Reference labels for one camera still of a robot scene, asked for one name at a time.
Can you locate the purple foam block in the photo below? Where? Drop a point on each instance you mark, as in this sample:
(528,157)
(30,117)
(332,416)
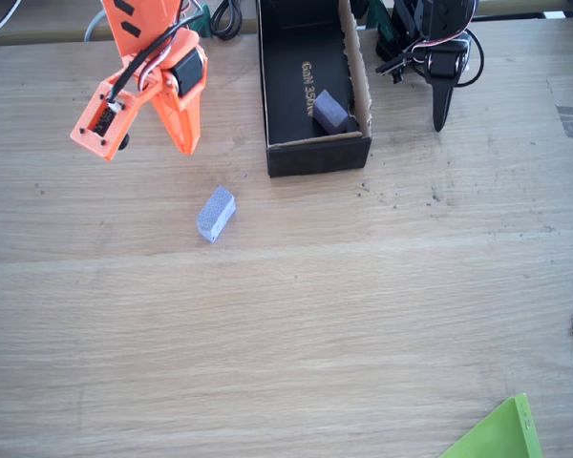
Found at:
(215,214)
(329,112)

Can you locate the black idle robot arm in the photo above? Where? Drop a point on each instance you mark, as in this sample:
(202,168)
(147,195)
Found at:
(439,19)

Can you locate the black cardboard box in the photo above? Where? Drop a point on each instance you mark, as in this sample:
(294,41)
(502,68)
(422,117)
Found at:
(315,160)

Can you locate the green table clamp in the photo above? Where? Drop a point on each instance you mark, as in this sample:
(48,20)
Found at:
(199,21)
(379,24)

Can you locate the orange camera mount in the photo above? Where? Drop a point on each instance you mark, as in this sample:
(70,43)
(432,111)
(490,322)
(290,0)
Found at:
(124,114)

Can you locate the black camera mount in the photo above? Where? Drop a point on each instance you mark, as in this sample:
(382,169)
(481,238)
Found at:
(389,68)

